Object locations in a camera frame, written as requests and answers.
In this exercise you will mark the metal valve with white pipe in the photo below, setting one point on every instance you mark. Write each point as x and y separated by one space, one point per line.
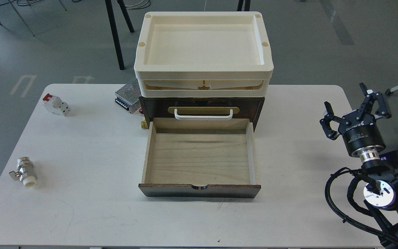
25 172

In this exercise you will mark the black table leg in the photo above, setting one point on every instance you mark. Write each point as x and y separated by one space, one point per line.
115 36

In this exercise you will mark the white red circuit breaker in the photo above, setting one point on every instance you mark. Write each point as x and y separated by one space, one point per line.
55 105

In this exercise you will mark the metal mesh power supply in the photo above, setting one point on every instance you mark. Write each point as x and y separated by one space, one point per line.
129 95

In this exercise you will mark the cream plastic tray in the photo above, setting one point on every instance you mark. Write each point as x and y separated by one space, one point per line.
203 55

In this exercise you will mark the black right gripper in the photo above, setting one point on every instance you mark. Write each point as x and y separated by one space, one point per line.
361 133

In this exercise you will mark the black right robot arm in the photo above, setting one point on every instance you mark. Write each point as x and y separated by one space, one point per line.
373 190

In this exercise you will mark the brass fitting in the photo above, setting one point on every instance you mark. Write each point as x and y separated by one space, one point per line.
144 124

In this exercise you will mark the white drawer handle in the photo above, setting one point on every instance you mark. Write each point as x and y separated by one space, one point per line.
203 117

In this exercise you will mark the dark wooden cabinet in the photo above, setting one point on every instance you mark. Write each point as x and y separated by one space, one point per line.
243 108

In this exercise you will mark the open wooden drawer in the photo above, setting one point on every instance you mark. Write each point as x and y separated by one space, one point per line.
200 158

